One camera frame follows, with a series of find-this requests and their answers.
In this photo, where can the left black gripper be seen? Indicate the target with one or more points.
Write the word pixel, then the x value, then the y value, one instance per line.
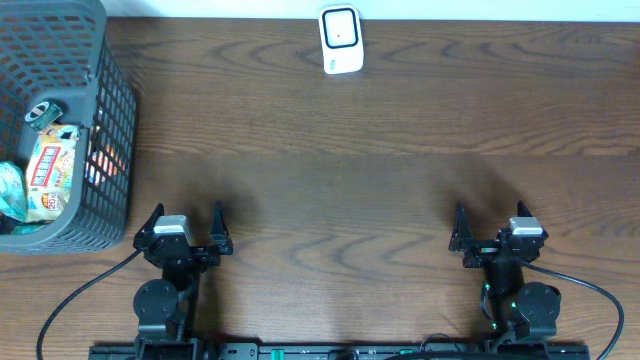
pixel 221 245

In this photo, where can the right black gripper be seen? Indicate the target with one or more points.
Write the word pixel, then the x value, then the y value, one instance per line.
pixel 482 250

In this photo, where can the orange small snack box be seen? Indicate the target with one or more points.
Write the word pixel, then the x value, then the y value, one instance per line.
pixel 104 163

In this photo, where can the yellow wet wipes pack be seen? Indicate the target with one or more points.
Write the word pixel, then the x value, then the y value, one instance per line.
pixel 50 173

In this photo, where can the teal snack packet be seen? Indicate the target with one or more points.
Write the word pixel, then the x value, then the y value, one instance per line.
pixel 13 193

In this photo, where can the dark green round-label packet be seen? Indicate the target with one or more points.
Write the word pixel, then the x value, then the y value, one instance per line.
pixel 43 115

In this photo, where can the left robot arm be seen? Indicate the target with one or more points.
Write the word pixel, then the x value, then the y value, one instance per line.
pixel 166 307

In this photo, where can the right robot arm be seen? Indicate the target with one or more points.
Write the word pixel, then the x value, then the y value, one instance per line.
pixel 521 312

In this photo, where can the white barcode scanner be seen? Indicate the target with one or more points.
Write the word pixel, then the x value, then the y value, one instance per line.
pixel 341 39

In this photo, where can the dark grey plastic basket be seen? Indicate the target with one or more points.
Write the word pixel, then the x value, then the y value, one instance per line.
pixel 58 50

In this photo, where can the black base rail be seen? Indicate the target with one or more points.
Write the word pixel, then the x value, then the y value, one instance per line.
pixel 252 351

